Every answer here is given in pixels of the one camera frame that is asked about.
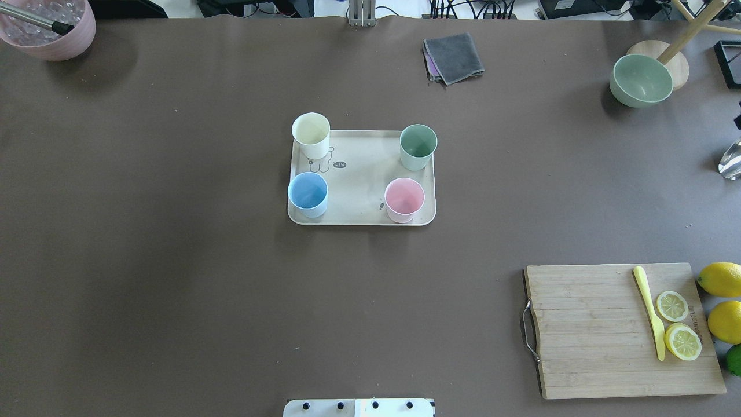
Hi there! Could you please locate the pink cup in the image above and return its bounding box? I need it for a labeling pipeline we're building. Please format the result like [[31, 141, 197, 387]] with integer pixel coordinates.
[[384, 177, 425, 224]]

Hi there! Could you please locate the blue cup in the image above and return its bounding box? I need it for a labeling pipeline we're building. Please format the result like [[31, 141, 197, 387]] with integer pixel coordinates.
[[287, 172, 328, 218]]

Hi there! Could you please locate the green cup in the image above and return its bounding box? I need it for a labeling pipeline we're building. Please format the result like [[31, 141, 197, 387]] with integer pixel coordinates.
[[399, 124, 438, 171]]

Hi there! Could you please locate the cream cup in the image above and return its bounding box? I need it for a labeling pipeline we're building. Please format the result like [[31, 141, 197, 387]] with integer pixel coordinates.
[[291, 112, 331, 159]]

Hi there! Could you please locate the cream rabbit tray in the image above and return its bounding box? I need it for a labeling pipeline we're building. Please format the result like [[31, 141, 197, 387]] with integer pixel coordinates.
[[287, 130, 436, 225]]

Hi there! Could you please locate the purple cloth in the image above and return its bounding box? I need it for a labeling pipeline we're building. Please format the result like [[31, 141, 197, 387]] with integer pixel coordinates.
[[423, 49, 442, 82]]

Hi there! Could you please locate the grey folded cloth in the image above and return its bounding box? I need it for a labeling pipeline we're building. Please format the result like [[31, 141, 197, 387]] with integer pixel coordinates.
[[423, 32, 485, 86]]

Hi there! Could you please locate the wooden cutting board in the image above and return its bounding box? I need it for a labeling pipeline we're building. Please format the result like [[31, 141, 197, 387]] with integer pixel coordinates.
[[523, 263, 726, 400]]

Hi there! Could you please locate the green bowl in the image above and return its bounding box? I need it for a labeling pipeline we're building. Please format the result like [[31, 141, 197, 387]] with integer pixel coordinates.
[[609, 54, 674, 108]]

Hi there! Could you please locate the yellow plastic knife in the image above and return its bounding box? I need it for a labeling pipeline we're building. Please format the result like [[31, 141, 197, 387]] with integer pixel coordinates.
[[633, 265, 666, 361]]

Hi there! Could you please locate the lemon slice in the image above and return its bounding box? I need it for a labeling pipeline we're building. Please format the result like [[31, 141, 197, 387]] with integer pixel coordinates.
[[664, 323, 702, 361], [655, 290, 689, 323]]

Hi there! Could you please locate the whole yellow lemon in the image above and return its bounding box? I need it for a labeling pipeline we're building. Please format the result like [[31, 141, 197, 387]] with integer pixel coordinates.
[[707, 300, 740, 344], [696, 262, 740, 298]]

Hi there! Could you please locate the pink bowl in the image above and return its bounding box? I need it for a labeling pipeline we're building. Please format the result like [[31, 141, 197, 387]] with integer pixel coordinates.
[[1, 1, 96, 61]]

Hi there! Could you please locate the wooden cup stand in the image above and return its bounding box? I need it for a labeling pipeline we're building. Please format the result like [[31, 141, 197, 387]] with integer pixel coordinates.
[[626, 1, 739, 91]]

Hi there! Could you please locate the green lime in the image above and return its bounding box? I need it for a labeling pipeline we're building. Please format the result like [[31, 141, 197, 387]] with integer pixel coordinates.
[[725, 344, 741, 377]]

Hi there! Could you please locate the aluminium frame post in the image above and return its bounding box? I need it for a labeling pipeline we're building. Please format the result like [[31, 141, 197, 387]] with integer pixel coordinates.
[[347, 0, 376, 27]]

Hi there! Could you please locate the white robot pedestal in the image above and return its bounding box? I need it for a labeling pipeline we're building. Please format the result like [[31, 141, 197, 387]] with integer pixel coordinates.
[[283, 398, 436, 416]]

